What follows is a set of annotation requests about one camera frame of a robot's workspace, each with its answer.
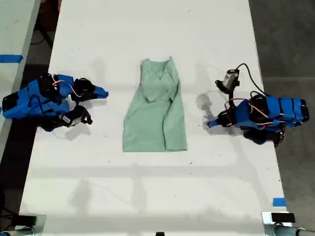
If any pale green T-shirt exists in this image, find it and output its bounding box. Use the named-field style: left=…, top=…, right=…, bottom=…
left=122, top=56, right=188, bottom=153

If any black camera stalk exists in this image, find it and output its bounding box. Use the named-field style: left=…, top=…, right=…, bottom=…
left=225, top=86, right=238, bottom=111
left=71, top=105, right=94, bottom=125

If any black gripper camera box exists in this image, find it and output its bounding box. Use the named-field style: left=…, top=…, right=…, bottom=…
left=215, top=69, right=241, bottom=89
left=60, top=112, right=83, bottom=128

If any black camera cable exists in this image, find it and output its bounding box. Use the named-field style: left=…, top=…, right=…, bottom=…
left=236, top=63, right=268, bottom=96

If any black floor cable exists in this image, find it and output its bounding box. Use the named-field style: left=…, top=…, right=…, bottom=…
left=31, top=23, right=54, bottom=49

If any white side table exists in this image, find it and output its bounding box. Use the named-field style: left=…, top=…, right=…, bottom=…
left=0, top=0, right=41, bottom=158

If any small black box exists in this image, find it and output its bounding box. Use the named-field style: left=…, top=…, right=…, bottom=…
left=17, top=215, right=37, bottom=226
left=271, top=213, right=295, bottom=223

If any grey metal pipe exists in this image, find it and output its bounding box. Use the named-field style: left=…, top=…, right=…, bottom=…
left=273, top=225, right=315, bottom=236

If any long blue tape strip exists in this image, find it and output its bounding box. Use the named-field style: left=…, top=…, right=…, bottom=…
left=0, top=54, right=24, bottom=63

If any metal corner bracket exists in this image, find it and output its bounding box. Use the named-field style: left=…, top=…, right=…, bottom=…
left=13, top=214, right=47, bottom=236
left=261, top=211, right=297, bottom=236

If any black cable bundle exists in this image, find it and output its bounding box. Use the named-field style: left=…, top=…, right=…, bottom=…
left=0, top=207, right=20, bottom=231

